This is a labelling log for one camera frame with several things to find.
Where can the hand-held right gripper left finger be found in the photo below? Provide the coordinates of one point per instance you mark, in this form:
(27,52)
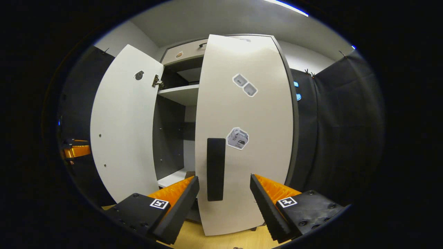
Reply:
(176,218)

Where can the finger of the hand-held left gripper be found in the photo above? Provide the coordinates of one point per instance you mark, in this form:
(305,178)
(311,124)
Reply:
(74,142)
(79,151)

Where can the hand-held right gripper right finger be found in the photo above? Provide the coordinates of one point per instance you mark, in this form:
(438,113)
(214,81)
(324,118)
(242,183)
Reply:
(268,214)

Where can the white shoe cabinet door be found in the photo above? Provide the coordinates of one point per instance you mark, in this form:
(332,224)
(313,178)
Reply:
(124,131)
(249,110)

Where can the white shoe cabinet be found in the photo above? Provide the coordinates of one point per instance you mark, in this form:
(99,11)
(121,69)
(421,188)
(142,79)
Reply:
(176,95)

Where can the white cabinet drawer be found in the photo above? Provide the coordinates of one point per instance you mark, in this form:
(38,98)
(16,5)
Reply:
(187,52)

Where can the black backdrop cloth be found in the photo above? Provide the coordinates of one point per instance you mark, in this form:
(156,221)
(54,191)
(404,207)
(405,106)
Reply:
(339,131)

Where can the large ceiling light panel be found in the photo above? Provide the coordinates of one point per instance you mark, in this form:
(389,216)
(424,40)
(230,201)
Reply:
(287,7)

